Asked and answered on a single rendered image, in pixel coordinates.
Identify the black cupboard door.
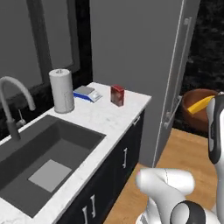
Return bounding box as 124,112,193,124
114,110,146,195
55,200,90,224
87,163,117,224

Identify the blue and white kitchen scale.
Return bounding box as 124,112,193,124
73,85,103,103

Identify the silver cupboard door handle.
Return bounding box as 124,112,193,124
122,147,129,170
89,194,97,219
81,206,88,224

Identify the dark grey sink basin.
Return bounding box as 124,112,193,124
0,114,107,220

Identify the white paper towel roll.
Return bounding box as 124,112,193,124
48,68,75,115

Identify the red box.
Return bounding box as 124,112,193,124
109,84,126,108

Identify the tall grey fridge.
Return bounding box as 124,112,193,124
88,0,202,169

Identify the brown wooden bowl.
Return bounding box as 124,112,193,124
180,88,219,134

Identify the yellow oblong food item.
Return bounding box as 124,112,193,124
186,94,217,116

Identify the long grey fridge handle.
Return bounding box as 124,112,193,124
163,17,193,130

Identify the grey framed window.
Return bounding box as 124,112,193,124
0,0,81,99

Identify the grey curved sink tap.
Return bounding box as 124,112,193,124
0,75,37,142

